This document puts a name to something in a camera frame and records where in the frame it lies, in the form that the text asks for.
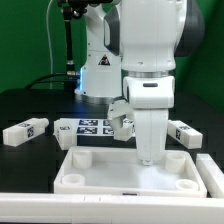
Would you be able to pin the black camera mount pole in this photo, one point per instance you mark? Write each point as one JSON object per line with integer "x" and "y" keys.
{"x": 71, "y": 9}

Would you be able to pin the white fence bar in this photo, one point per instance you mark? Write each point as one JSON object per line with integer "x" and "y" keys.
{"x": 211, "y": 175}
{"x": 86, "y": 209}

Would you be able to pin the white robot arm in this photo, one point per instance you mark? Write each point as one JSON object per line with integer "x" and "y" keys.
{"x": 131, "y": 53}

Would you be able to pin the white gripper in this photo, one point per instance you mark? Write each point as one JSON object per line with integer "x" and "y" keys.
{"x": 150, "y": 98}

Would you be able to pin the white desk top tray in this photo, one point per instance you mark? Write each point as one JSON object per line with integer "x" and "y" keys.
{"x": 118, "y": 171}

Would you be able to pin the paper sheet with markers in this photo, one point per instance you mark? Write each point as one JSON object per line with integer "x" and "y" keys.
{"x": 91, "y": 127}

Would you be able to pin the white right fence bar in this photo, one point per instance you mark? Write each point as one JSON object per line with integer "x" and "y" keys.
{"x": 211, "y": 175}

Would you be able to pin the white front fence bar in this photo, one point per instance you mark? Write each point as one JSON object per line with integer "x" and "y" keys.
{"x": 86, "y": 209}

